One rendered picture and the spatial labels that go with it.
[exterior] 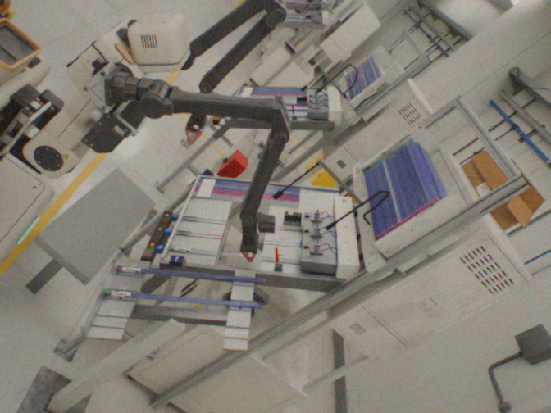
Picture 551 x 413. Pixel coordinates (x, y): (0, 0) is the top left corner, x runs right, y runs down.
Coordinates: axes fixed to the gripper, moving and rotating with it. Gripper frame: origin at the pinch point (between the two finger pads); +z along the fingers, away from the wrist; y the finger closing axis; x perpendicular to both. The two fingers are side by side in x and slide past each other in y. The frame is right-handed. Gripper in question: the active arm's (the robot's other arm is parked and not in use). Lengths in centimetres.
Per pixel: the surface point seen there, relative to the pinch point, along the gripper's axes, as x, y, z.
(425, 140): -73, 50, -31
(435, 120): -79, 61, -36
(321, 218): -28.1, 21.8, -6.1
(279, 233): -10.2, 18.3, 0.2
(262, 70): 40, 458, 70
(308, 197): -23, 50, 2
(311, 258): -23.8, -4.1, -5.6
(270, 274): -9.0, -10.1, -1.6
